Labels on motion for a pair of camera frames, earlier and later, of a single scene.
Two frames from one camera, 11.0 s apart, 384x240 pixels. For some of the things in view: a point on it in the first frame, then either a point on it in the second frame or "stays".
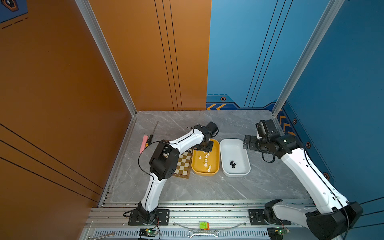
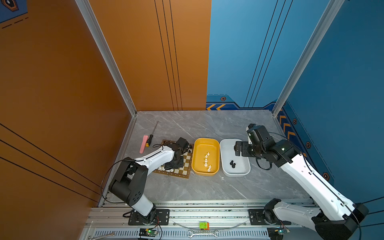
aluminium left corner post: [90, 18] stays
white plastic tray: [234, 157] stays
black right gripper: [252, 139] to [243, 145]
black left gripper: [209, 149] to [180, 165]
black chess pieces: [233, 165] stays
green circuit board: [147, 232] stays
